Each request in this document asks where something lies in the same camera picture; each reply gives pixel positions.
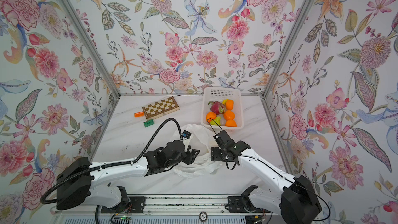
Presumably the orange mandarin fruit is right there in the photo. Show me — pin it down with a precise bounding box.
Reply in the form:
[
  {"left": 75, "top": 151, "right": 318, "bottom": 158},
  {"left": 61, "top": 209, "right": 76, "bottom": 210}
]
[
  {"left": 225, "top": 119, "right": 237, "bottom": 127},
  {"left": 225, "top": 100, "right": 234, "bottom": 111},
  {"left": 206, "top": 112, "right": 217, "bottom": 123},
  {"left": 223, "top": 110, "right": 235, "bottom": 121}
]

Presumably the white translucent plastic bag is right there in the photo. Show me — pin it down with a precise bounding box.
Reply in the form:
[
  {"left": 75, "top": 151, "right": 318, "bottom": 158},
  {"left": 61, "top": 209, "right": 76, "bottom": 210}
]
[{"left": 172, "top": 124, "right": 222, "bottom": 178}]

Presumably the red dragon fruit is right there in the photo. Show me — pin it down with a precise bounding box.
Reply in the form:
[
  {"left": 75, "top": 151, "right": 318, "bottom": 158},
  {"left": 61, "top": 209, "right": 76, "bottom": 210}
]
[{"left": 208, "top": 101, "right": 226, "bottom": 115}]

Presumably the green pear fruit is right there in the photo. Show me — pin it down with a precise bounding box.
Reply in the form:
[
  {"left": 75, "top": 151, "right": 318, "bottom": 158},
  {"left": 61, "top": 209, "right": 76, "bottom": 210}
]
[{"left": 209, "top": 116, "right": 221, "bottom": 126}]

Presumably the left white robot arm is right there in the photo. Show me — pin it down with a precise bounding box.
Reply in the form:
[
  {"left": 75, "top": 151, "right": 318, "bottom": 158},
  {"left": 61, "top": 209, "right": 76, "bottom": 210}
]
[{"left": 57, "top": 140, "right": 200, "bottom": 211}]

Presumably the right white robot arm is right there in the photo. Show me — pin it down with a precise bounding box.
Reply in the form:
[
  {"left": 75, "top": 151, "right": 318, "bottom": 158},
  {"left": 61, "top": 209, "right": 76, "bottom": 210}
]
[{"left": 211, "top": 130, "right": 322, "bottom": 224}]

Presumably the green toy building brick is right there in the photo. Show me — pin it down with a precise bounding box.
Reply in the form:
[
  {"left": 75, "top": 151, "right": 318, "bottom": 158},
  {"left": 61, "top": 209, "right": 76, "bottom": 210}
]
[{"left": 144, "top": 120, "right": 154, "bottom": 128}]

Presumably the wooden folding chessboard box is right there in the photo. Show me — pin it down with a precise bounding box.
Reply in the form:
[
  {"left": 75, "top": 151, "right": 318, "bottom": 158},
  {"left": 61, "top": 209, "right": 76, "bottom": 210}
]
[{"left": 142, "top": 96, "right": 180, "bottom": 120}]

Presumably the orange toy building brick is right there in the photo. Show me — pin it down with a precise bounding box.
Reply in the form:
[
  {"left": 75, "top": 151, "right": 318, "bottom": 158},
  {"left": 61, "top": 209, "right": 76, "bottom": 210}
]
[{"left": 134, "top": 112, "right": 145, "bottom": 118}]

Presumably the white perforated plastic basket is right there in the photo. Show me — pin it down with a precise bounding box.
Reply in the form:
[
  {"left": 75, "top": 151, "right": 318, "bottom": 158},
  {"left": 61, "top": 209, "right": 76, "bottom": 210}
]
[{"left": 201, "top": 87, "right": 244, "bottom": 131}]

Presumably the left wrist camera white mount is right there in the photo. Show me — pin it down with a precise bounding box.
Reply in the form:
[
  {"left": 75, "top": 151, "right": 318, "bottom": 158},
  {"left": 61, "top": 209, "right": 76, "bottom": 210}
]
[{"left": 182, "top": 130, "right": 192, "bottom": 148}]

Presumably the black corrugated cable hose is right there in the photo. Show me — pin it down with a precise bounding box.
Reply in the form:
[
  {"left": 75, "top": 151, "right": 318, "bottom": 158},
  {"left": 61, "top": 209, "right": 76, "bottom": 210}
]
[{"left": 39, "top": 118, "right": 183, "bottom": 205}]

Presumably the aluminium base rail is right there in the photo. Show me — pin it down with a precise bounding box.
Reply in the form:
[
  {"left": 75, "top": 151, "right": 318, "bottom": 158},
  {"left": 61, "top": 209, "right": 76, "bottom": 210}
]
[{"left": 51, "top": 194, "right": 315, "bottom": 224}]

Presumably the aluminium back bottom rail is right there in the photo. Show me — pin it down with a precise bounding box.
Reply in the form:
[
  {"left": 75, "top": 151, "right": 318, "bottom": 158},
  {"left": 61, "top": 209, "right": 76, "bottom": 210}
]
[{"left": 119, "top": 92, "right": 263, "bottom": 97}]

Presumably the aluminium corner post right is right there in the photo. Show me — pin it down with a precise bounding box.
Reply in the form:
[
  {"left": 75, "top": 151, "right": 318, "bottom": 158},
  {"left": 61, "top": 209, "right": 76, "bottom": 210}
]
[{"left": 262, "top": 0, "right": 315, "bottom": 99}]

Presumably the aluminium corner post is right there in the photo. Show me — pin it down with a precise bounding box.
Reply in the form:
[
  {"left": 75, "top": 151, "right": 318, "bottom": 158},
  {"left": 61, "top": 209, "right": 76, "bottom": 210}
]
[
  {"left": 262, "top": 0, "right": 315, "bottom": 99},
  {"left": 59, "top": 0, "right": 121, "bottom": 100}
]

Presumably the aluminium corner post left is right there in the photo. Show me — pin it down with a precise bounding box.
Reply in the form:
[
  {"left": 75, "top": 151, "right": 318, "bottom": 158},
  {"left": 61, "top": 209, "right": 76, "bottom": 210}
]
[{"left": 59, "top": 0, "right": 121, "bottom": 100}]

